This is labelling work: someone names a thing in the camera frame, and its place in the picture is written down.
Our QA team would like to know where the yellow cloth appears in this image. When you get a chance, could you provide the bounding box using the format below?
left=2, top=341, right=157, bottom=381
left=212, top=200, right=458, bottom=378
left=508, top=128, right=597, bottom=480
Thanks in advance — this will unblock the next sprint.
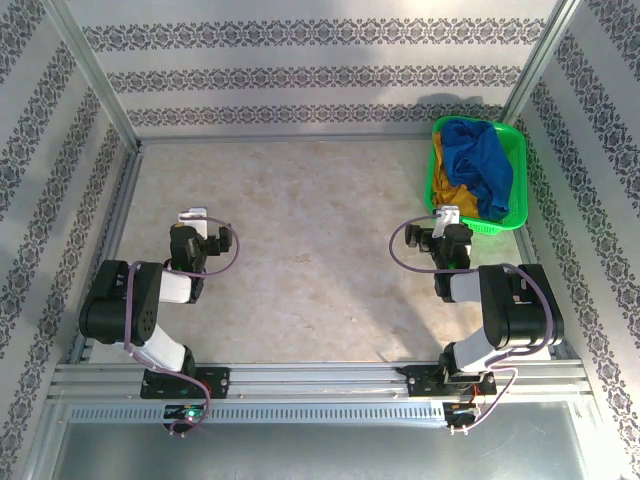
left=430, top=132, right=484, bottom=219

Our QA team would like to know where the blue t-shirt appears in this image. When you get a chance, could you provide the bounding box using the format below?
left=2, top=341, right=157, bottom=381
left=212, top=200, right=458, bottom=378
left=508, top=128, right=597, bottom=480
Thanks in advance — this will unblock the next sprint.
left=439, top=118, right=516, bottom=221

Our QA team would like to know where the green plastic basket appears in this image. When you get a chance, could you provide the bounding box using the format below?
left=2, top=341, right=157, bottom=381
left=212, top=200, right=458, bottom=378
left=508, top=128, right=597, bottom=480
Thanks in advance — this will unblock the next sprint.
left=423, top=115, right=530, bottom=236

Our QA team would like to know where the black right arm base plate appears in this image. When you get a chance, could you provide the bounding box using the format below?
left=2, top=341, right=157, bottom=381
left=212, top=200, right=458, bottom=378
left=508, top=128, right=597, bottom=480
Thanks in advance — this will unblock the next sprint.
left=397, top=364, right=499, bottom=399

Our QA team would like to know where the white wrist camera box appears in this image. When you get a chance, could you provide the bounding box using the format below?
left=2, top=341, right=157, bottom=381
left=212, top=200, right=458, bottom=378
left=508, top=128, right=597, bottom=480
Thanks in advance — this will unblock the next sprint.
left=431, top=205, right=461, bottom=239
left=177, top=206, right=208, bottom=240

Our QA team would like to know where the grey sheet metal panel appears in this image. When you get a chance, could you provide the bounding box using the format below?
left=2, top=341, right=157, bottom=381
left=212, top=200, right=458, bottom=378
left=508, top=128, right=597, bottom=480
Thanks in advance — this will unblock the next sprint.
left=29, top=399, right=601, bottom=480

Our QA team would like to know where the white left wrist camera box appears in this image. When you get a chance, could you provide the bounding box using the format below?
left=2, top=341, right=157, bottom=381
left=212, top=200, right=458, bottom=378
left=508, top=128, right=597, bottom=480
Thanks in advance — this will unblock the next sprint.
left=177, top=206, right=208, bottom=240

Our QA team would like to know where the long aluminium mounting rail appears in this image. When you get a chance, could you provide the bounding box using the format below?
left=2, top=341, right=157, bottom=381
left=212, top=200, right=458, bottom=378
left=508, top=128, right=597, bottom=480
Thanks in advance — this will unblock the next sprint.
left=47, top=362, right=589, bottom=401

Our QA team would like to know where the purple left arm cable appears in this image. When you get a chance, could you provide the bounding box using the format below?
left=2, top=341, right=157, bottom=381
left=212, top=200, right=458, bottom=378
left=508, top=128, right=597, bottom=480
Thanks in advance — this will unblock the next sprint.
left=123, top=215, right=241, bottom=437

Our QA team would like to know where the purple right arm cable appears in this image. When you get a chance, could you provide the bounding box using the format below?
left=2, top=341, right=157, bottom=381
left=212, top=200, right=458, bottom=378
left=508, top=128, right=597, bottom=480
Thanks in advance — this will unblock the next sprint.
left=389, top=213, right=555, bottom=435

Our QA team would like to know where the slanted aluminium frame post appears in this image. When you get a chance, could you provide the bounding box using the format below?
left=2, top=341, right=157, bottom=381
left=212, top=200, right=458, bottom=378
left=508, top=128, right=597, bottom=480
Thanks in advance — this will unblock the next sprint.
left=42, top=0, right=141, bottom=146
left=499, top=0, right=584, bottom=126

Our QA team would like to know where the slotted grey cable duct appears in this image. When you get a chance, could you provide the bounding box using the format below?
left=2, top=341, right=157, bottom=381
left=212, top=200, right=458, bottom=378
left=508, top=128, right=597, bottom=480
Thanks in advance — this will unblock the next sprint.
left=67, top=402, right=449, bottom=426

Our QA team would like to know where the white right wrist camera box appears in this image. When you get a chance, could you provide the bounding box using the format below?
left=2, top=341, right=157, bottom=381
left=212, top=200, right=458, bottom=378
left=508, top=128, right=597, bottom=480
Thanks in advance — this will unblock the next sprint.
left=431, top=205, right=461, bottom=239

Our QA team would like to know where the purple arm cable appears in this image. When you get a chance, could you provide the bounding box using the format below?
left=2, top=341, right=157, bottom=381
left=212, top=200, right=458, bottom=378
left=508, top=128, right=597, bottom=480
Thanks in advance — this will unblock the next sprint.
left=123, top=215, right=241, bottom=437
left=389, top=213, right=555, bottom=435

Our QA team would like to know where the aluminium back rail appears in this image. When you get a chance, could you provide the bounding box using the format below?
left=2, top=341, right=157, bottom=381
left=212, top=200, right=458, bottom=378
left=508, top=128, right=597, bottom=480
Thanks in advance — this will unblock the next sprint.
left=134, top=130, right=436, bottom=146

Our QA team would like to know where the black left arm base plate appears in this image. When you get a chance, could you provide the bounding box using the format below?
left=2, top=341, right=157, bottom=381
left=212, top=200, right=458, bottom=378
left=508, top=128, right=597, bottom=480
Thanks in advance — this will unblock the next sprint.
left=139, top=366, right=232, bottom=400

